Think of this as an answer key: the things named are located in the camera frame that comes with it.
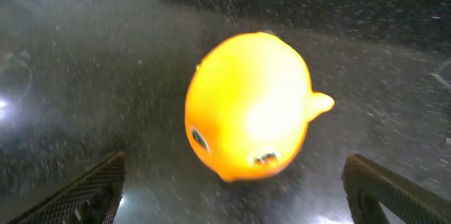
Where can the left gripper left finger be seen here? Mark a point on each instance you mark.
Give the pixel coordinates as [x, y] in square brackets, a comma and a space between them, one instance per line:
[92, 188]

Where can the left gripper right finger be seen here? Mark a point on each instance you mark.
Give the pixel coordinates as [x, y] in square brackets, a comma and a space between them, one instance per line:
[384, 190]

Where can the yellow rubber duck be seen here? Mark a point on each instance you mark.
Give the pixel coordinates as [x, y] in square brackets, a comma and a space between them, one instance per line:
[248, 107]

